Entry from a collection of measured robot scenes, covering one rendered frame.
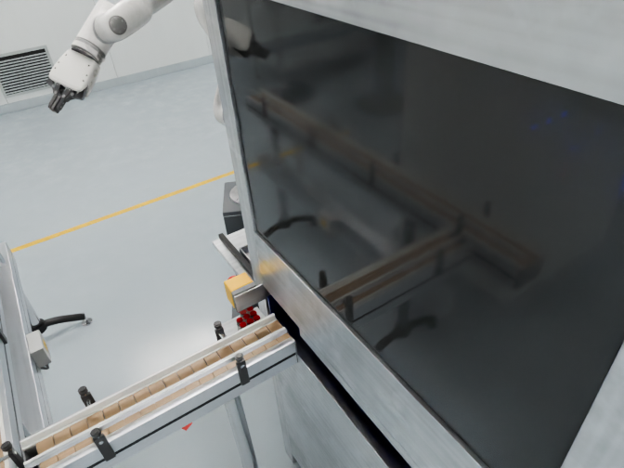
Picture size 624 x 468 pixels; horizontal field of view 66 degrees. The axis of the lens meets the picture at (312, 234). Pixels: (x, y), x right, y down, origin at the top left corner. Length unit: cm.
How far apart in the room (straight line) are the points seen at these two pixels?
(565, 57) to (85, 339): 275
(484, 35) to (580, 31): 9
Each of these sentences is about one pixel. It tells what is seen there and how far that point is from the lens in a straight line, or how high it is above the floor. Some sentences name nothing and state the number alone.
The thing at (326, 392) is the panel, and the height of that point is 87.
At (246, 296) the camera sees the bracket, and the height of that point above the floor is 101.
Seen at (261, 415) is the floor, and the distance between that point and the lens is 234.
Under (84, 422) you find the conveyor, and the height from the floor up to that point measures 93.
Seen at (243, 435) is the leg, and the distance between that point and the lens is 160.
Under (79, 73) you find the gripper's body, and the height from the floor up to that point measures 156.
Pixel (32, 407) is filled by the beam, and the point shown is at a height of 55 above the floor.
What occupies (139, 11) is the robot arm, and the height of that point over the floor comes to 168.
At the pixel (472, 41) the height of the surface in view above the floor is 182.
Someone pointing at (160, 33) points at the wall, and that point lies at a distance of 662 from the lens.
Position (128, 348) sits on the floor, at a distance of 279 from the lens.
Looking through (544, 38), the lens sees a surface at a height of 183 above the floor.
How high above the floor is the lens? 196
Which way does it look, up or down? 37 degrees down
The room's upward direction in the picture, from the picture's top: 5 degrees counter-clockwise
